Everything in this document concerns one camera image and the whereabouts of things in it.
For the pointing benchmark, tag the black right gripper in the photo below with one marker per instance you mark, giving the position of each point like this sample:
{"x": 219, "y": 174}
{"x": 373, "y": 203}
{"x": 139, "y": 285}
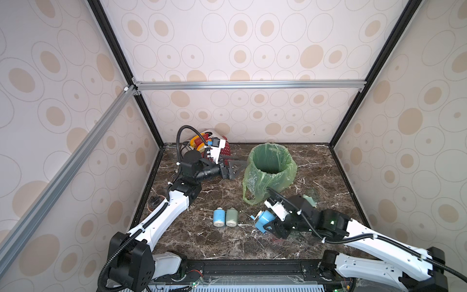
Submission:
{"x": 276, "y": 224}

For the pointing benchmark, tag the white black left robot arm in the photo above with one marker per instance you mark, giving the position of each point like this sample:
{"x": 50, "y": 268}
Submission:
{"x": 138, "y": 243}

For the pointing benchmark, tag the red yellow toy items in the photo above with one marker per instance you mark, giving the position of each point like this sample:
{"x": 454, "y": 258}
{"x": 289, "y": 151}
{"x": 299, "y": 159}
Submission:
{"x": 196, "y": 143}

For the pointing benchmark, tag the silver aluminium side bar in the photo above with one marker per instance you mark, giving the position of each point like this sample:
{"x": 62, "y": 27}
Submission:
{"x": 34, "y": 216}

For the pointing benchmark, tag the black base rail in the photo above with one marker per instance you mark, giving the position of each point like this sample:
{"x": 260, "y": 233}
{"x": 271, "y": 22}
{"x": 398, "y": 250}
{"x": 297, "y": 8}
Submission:
{"x": 231, "y": 275}

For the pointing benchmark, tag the silver aluminium crossbar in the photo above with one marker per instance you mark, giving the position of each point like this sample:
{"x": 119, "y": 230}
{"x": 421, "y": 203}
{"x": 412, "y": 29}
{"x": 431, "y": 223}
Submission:
{"x": 251, "y": 85}

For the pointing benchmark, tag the blue pencil sharpener in row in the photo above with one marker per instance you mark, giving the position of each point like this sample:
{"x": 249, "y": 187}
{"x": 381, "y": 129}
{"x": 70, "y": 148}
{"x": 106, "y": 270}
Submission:
{"x": 219, "y": 217}

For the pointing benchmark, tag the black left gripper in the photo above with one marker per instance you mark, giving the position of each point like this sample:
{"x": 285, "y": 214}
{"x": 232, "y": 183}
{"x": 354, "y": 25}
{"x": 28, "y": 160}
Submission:
{"x": 226, "y": 171}

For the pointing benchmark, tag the sage green pencil sharpener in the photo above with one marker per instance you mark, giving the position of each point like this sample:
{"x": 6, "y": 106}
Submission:
{"x": 231, "y": 217}

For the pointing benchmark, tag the blue pencil sharpener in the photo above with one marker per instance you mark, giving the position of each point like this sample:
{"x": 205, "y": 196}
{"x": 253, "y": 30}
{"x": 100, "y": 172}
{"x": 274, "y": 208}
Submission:
{"x": 219, "y": 217}
{"x": 263, "y": 218}

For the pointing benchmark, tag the mint green pencil sharpener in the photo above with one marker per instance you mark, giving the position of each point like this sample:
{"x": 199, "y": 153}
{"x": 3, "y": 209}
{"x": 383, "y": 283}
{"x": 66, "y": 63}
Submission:
{"x": 310, "y": 200}

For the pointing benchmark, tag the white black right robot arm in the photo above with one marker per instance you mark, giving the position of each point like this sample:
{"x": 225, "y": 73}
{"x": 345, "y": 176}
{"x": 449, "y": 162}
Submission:
{"x": 393, "y": 263}

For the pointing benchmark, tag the green plastic bin liner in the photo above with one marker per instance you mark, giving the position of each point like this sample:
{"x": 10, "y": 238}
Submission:
{"x": 269, "y": 165}

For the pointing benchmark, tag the red plastic basket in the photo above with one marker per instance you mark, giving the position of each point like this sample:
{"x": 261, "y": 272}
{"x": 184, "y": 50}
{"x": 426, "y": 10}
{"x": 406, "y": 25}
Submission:
{"x": 226, "y": 151}

